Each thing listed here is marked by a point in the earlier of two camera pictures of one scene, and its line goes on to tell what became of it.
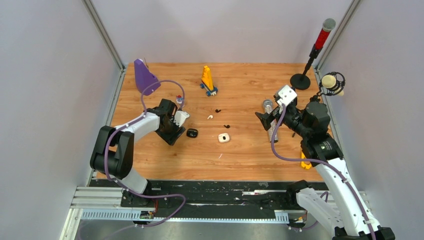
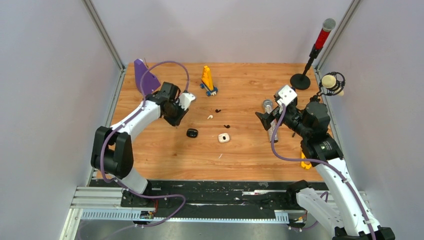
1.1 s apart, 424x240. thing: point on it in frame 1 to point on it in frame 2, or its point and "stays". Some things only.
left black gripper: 171,138 to 177,121
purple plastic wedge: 144,78 stays
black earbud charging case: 192,133 stays
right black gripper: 266,119 stays
